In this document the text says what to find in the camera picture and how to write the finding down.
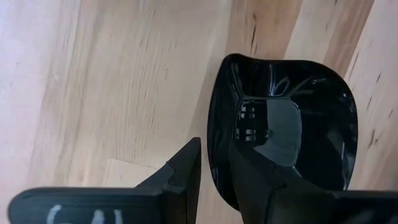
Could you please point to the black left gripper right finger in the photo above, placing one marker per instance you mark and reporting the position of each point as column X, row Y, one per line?
column 280, row 202

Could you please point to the wavy black plate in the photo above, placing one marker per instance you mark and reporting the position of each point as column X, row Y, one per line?
column 311, row 93

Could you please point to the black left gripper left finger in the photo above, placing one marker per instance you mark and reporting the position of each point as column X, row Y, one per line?
column 180, row 186

